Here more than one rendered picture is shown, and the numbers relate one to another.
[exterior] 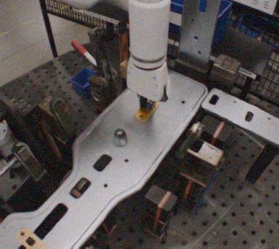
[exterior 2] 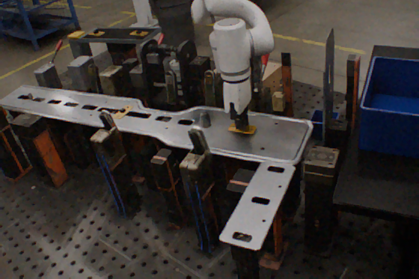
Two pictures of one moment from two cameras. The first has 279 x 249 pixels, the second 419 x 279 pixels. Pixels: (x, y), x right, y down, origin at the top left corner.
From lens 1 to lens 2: 1.06 m
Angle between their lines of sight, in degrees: 64
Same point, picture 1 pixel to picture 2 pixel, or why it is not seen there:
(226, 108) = (265, 179)
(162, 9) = (218, 31)
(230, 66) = (316, 158)
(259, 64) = (358, 197)
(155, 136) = (215, 140)
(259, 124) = (251, 210)
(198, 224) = (186, 253)
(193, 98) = (271, 154)
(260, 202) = not seen: outside the picture
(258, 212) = not seen: outside the picture
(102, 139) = not seen: hidden behind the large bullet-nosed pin
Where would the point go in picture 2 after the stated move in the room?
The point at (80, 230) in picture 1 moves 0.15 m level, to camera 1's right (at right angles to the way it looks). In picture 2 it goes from (132, 126) to (132, 152)
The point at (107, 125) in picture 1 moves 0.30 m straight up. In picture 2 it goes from (219, 115) to (206, 30)
